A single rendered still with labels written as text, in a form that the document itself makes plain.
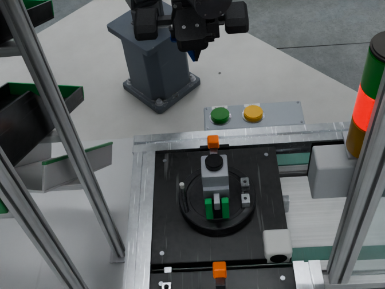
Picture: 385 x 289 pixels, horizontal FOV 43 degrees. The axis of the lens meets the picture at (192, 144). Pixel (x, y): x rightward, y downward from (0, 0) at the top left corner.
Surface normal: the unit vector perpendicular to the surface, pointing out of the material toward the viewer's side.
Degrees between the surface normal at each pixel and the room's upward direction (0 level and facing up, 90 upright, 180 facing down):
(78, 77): 0
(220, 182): 90
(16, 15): 90
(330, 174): 90
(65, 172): 90
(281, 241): 0
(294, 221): 0
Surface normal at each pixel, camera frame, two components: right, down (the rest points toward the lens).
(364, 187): 0.01, 0.77
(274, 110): -0.08, -0.63
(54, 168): 0.98, 0.07
